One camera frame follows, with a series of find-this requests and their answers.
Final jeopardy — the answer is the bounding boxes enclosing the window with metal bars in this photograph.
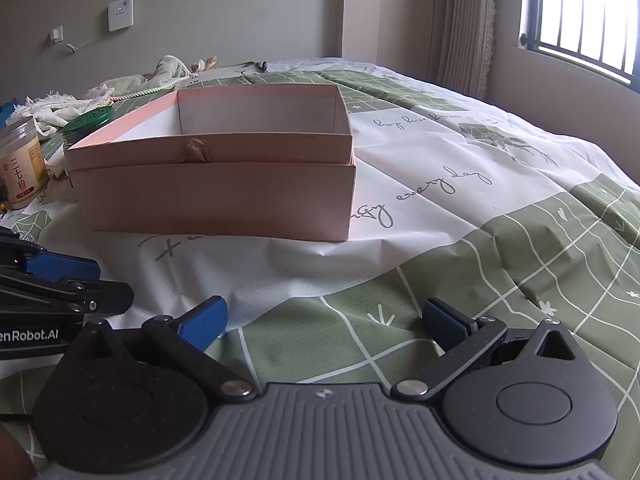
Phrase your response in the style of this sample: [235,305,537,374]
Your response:
[519,0,640,87]

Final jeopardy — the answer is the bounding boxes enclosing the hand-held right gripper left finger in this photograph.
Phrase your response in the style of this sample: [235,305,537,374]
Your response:
[60,296,261,404]

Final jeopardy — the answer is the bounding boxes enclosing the beige curtain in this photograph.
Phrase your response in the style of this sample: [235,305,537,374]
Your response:
[434,0,527,102]

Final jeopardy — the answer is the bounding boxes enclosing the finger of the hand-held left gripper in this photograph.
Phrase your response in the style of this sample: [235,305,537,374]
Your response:
[0,269,135,319]
[0,226,102,282]

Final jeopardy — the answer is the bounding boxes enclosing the white wall thermostat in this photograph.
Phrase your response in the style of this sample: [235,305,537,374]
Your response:
[107,0,135,32]

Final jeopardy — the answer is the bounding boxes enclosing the glass jar with yellow label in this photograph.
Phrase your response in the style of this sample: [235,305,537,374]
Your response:
[0,116,50,211]

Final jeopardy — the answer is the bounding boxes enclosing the pink cardboard box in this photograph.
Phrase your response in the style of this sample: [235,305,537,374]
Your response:
[65,84,357,242]

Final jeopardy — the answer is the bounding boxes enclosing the white frayed cloth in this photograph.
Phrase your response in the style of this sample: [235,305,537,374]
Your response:
[7,91,110,140]

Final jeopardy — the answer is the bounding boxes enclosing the green and white printed bedsheet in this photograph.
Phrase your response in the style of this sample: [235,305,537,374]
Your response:
[0,56,640,480]

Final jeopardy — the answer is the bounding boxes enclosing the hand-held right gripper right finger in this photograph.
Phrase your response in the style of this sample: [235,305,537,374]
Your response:
[390,297,592,404]

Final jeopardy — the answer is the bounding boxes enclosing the person's left forearm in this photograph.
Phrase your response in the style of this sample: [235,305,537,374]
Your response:
[0,422,32,480]

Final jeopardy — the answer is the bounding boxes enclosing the pale green towel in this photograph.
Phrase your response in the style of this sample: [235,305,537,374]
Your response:
[85,55,201,102]

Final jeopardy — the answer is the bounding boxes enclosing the white charging cable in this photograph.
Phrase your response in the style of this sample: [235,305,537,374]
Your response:
[50,39,112,55]

